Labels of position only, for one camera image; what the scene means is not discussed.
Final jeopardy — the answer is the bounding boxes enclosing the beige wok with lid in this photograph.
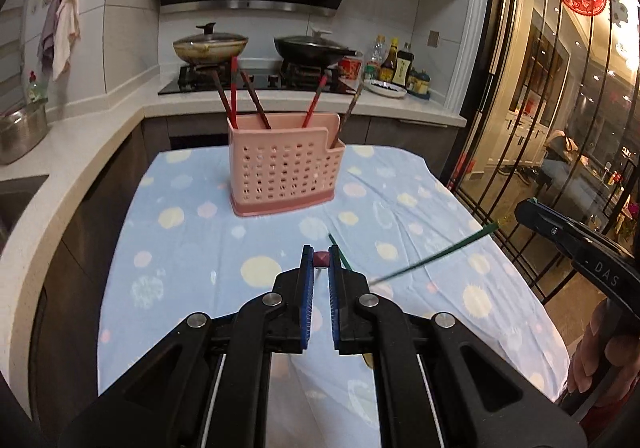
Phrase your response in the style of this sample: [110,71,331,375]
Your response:
[172,22,249,66]

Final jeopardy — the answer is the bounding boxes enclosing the white sideboard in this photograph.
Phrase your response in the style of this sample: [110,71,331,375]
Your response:
[505,110,546,163]

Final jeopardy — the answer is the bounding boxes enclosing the black framed glass door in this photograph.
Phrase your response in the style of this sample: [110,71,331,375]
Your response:
[440,0,640,309]

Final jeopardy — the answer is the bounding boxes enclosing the red chopstick gold band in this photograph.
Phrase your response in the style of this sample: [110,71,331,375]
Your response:
[301,72,330,127]

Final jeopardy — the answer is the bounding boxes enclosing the dark chopstick gold band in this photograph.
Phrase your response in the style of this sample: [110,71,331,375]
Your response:
[336,82,364,141]

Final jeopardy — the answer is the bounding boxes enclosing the white plate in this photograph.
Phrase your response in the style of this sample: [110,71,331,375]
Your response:
[362,79,408,99]

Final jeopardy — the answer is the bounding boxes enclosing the black wok with lid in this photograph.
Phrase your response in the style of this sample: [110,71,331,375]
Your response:
[273,28,363,64]

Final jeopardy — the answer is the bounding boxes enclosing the pink perforated utensil holder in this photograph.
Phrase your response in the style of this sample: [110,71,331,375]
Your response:
[227,112,346,219]

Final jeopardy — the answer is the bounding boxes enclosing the white hanging towel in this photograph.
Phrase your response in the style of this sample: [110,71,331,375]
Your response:
[52,0,81,81]

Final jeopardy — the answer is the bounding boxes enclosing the black gas stove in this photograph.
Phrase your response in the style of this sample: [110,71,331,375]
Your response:
[157,60,371,96]

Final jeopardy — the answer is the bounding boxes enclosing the grey hanging towel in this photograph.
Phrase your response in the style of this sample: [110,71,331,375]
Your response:
[39,0,63,71]

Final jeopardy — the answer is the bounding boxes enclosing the green dish soap bottle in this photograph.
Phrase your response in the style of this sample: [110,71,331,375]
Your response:
[25,70,49,104]

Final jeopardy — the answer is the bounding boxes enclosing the green chopstick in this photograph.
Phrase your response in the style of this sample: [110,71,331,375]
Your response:
[369,222,502,285]
[327,233,355,273]

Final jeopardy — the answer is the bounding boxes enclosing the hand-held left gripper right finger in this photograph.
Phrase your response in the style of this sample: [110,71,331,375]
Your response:
[327,255,586,448]

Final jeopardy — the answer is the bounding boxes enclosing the dark soy sauce bottle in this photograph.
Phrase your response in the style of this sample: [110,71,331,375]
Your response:
[392,42,415,86]

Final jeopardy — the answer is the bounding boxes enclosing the white flower window sticker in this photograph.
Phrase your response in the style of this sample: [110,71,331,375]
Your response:
[607,0,631,26]

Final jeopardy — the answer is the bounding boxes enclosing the stainless steel pot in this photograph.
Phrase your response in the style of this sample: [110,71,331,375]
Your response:
[0,100,50,166]

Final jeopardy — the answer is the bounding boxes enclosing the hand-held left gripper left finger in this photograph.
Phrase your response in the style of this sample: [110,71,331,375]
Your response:
[57,244,317,448]

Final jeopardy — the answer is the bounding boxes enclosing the person's right hand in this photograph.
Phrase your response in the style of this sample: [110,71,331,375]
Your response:
[567,300,640,434]

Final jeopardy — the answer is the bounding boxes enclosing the blue dotted tablecloth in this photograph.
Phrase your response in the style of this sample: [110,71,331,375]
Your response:
[97,144,571,448]

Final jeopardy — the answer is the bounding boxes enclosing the clear plastic bottle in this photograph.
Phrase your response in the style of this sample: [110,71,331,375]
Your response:
[367,35,387,78]

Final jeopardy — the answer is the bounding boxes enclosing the kitchen sink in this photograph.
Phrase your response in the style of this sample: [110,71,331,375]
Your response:
[0,173,51,239]

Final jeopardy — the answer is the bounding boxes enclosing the small dark seasoning jars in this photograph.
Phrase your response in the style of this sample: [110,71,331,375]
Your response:
[407,69,432,96]

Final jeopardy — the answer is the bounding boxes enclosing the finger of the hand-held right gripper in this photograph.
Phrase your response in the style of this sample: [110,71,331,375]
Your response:
[515,198,583,256]

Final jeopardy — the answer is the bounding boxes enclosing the brown bottle yellow label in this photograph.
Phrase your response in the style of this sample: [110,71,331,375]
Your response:
[380,38,399,82]

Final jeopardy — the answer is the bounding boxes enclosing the red instant noodle cup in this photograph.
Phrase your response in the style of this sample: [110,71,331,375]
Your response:
[337,56,363,81]

